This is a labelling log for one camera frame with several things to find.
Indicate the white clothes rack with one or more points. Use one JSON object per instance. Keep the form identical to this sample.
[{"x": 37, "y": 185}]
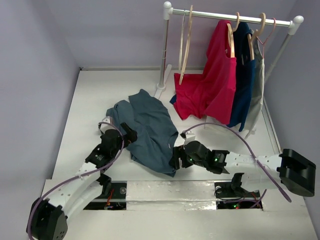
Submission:
[{"x": 168, "y": 10}]

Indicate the red t-shirt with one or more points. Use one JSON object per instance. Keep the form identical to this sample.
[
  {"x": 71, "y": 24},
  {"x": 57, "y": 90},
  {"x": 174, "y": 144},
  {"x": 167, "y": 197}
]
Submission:
[{"x": 210, "y": 93}]

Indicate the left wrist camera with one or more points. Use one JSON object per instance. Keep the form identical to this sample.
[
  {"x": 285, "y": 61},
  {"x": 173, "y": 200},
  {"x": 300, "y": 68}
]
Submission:
[{"x": 107, "y": 123}]

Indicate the thin beige plastic hanger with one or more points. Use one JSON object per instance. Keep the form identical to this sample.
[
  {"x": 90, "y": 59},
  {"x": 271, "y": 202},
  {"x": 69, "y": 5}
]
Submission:
[{"x": 181, "y": 46}]

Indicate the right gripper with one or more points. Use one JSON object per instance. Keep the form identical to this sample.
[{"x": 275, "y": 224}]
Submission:
[{"x": 177, "y": 157}]

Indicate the light grey t-shirt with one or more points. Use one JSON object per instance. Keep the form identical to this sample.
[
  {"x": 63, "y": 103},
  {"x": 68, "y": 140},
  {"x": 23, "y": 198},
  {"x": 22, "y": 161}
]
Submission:
[{"x": 256, "y": 102}]

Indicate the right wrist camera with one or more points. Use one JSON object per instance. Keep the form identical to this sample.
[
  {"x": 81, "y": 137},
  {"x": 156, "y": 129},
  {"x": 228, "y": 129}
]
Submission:
[{"x": 188, "y": 137}]

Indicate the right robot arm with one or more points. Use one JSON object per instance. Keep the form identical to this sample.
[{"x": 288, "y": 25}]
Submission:
[{"x": 288, "y": 170}]

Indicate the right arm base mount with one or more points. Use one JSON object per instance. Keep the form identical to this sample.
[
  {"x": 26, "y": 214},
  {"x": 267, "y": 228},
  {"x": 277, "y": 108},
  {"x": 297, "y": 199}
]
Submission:
[{"x": 230, "y": 195}]

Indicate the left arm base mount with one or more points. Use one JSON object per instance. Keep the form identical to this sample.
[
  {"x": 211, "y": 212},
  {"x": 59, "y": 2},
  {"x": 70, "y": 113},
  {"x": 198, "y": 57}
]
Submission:
[{"x": 113, "y": 198}]

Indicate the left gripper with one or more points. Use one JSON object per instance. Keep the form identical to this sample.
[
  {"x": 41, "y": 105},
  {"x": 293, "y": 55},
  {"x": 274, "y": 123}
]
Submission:
[{"x": 130, "y": 134}]

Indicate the grey-blue t-shirt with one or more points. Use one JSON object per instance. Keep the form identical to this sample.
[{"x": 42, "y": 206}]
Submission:
[{"x": 156, "y": 133}]

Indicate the navy blue t-shirt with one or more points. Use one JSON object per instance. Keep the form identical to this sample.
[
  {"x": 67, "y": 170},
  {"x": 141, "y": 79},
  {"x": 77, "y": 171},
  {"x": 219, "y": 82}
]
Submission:
[{"x": 245, "y": 76}]

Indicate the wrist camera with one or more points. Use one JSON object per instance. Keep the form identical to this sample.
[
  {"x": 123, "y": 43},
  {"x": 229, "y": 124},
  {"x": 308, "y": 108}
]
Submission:
[
  {"x": 188, "y": 137},
  {"x": 107, "y": 123}
]

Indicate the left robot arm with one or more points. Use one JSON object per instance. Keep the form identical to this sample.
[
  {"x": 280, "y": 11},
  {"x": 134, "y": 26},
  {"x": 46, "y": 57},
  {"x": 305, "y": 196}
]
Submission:
[{"x": 51, "y": 213}]

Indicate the wooden hanger holding red shirt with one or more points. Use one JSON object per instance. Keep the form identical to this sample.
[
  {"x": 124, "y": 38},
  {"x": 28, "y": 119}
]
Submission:
[{"x": 230, "y": 31}]

